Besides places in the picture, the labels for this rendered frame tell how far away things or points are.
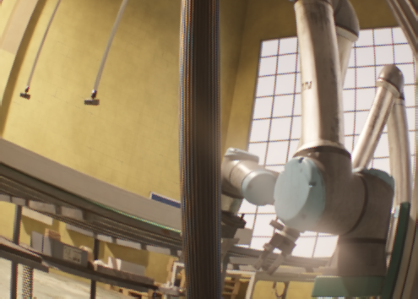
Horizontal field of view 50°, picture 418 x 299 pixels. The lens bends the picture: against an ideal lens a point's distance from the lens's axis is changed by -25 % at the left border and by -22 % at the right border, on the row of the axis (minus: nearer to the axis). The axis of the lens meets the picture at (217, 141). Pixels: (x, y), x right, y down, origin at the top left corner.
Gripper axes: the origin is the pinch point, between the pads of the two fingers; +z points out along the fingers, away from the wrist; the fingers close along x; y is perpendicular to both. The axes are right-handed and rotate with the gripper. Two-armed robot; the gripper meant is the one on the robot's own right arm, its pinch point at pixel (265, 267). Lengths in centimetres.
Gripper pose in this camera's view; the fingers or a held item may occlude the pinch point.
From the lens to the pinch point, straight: 191.0
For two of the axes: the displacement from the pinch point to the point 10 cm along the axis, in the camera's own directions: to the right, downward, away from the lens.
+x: 4.5, 4.1, 7.9
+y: 7.0, 3.8, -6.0
